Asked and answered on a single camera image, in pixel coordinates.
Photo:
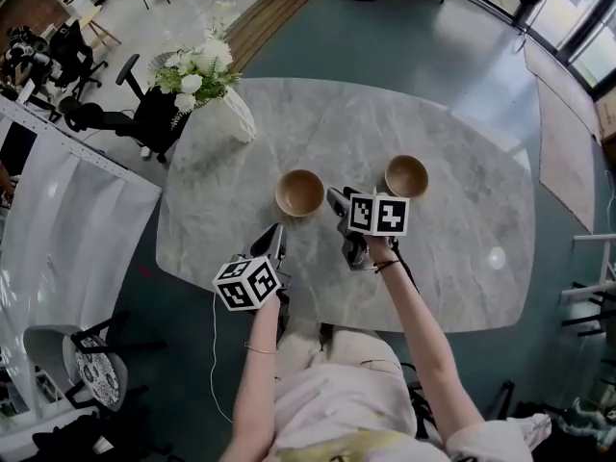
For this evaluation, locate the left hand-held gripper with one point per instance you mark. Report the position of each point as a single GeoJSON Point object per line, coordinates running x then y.
{"type": "Point", "coordinates": [250, 282]}

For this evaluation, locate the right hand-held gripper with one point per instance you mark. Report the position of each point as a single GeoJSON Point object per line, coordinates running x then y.
{"type": "Point", "coordinates": [375, 219]}

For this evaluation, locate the wide wooden bowl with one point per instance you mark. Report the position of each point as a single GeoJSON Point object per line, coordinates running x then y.
{"type": "Point", "coordinates": [299, 192]}

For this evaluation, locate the deep wooden bowl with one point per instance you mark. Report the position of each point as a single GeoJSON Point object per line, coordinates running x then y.
{"type": "Point", "coordinates": [407, 175]}

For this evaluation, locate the person's left forearm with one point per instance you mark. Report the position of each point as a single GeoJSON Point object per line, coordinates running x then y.
{"type": "Point", "coordinates": [260, 354]}

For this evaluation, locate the person's right forearm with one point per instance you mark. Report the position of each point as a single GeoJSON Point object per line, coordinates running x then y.
{"type": "Point", "coordinates": [423, 335]}

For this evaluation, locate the white ribbed vase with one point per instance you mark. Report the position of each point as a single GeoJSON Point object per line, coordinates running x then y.
{"type": "Point", "coordinates": [237, 113]}

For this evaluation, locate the person's cream clothing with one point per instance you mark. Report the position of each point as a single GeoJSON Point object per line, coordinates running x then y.
{"type": "Point", "coordinates": [346, 392]}

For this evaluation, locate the white flower bouquet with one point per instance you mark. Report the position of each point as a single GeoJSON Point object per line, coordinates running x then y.
{"type": "Point", "coordinates": [197, 72]}

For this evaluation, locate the striped wooden floor mat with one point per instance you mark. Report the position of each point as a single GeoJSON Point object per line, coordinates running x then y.
{"type": "Point", "coordinates": [276, 22]}

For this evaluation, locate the beige floor mat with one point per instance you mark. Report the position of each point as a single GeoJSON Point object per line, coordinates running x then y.
{"type": "Point", "coordinates": [565, 157]}

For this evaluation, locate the grey patterned cushion chair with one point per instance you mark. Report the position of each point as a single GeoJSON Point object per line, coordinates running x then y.
{"type": "Point", "coordinates": [82, 368]}

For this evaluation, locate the white metal rack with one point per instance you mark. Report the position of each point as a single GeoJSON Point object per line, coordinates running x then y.
{"type": "Point", "coordinates": [589, 267]}

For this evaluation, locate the black mesh office chair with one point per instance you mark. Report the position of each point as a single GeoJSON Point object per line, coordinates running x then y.
{"type": "Point", "coordinates": [72, 60]}

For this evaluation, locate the white curtain frame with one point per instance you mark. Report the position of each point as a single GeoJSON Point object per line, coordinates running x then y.
{"type": "Point", "coordinates": [58, 238]}

